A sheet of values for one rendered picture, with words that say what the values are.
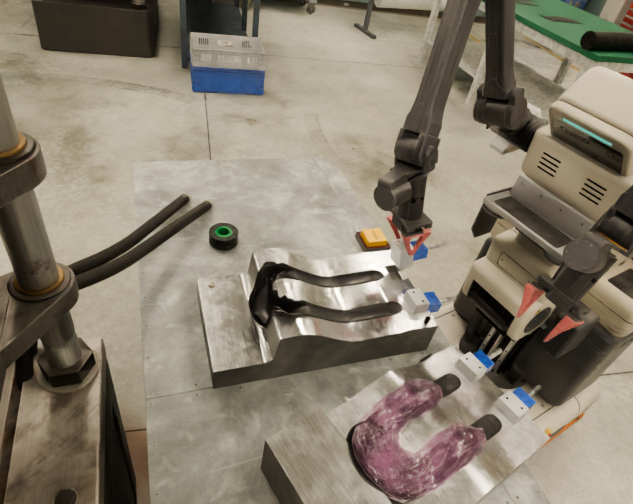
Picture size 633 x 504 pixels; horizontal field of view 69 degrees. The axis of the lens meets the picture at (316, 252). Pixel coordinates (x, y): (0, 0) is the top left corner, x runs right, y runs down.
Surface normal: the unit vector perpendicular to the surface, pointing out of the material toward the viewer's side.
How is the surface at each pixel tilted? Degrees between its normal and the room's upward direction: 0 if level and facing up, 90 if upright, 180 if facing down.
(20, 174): 90
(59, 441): 0
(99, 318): 0
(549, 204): 90
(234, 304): 0
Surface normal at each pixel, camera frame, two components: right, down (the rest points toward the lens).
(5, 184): 0.93, 0.33
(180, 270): 0.15, -0.75
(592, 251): -0.70, -0.11
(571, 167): -0.85, 0.35
